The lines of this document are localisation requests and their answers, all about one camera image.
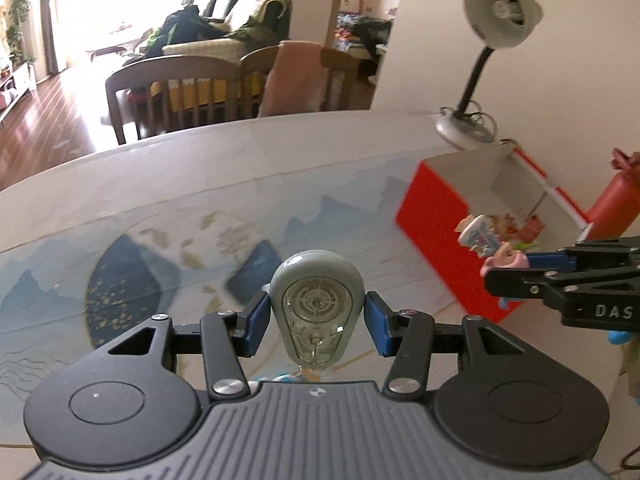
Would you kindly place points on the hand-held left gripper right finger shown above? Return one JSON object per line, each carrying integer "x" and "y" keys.
{"x": 377, "y": 325}

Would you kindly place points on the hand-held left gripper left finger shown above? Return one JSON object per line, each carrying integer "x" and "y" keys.
{"x": 257, "y": 322}

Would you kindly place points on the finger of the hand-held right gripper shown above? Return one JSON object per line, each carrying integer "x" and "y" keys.
{"x": 547, "y": 260}
{"x": 515, "y": 284}

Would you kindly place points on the pink toy figure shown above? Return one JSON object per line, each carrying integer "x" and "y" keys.
{"x": 502, "y": 260}

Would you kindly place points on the grey-green handheld fan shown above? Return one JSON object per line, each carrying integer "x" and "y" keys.
{"x": 315, "y": 280}

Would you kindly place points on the red cardboard box white inside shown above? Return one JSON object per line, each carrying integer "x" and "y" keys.
{"x": 440, "y": 240}

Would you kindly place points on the red water bottle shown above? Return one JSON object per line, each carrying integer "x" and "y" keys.
{"x": 612, "y": 205}

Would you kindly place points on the printed table mat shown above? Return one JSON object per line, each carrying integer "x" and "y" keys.
{"x": 150, "y": 260}

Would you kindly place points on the pink cloth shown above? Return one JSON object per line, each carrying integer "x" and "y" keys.
{"x": 292, "y": 80}

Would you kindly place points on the white desk lamp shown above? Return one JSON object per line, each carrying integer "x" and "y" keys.
{"x": 500, "y": 15}

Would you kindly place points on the dark wooden chair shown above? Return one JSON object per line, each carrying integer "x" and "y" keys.
{"x": 345, "y": 67}
{"x": 165, "y": 72}

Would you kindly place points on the beige sofa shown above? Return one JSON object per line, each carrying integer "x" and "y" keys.
{"x": 210, "y": 50}

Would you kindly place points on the bed with colourful bedding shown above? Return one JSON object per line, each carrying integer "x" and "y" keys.
{"x": 360, "y": 25}

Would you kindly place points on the dark clothing pile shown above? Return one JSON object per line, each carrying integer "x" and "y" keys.
{"x": 182, "y": 27}

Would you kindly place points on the low coffee table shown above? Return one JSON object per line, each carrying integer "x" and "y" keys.
{"x": 112, "y": 40}

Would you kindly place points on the white low cabinet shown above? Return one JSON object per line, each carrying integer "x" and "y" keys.
{"x": 15, "y": 85}

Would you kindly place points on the green house plant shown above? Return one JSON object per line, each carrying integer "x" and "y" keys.
{"x": 17, "y": 15}

